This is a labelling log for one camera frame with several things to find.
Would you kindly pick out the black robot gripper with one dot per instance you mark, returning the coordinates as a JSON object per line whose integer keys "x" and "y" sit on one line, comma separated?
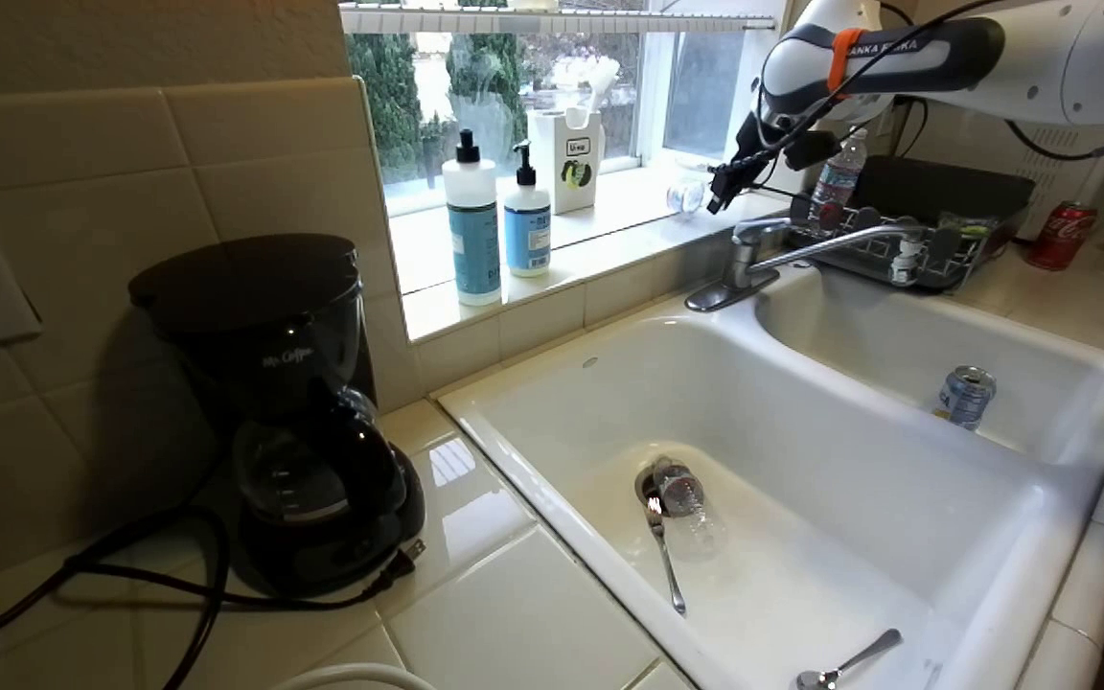
{"x": 775, "y": 135}

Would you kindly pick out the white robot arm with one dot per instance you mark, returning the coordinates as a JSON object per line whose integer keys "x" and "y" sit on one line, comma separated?
{"x": 1063, "y": 60}

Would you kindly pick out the clear plastic water bottle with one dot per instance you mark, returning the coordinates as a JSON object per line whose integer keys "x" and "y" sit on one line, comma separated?
{"x": 843, "y": 186}

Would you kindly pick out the short blue label soap bottle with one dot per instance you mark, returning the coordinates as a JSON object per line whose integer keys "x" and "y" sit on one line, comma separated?
{"x": 528, "y": 225}

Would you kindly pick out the tall blue label soap bottle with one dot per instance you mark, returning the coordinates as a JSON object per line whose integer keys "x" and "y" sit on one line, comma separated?
{"x": 475, "y": 232}

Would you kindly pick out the chrome lever faucet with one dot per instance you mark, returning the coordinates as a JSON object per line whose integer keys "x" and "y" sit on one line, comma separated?
{"x": 758, "y": 253}

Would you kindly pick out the blue and silver can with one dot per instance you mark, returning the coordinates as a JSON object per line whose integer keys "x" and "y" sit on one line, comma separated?
{"x": 968, "y": 397}

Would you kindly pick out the red can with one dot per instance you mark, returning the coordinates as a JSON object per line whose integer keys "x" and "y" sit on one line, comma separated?
{"x": 1063, "y": 237}

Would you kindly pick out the white double basin sink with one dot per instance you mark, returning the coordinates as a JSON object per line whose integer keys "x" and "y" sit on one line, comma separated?
{"x": 862, "y": 510}

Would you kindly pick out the metal spoon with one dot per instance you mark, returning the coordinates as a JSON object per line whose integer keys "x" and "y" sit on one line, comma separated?
{"x": 664, "y": 541}

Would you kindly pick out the small metal utensil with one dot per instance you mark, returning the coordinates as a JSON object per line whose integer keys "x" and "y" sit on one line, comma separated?
{"x": 854, "y": 660}

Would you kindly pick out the black coffee maker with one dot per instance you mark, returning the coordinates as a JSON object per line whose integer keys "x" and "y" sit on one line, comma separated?
{"x": 284, "y": 409}

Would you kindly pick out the window with white frame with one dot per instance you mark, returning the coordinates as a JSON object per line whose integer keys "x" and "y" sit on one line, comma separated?
{"x": 387, "y": 78}

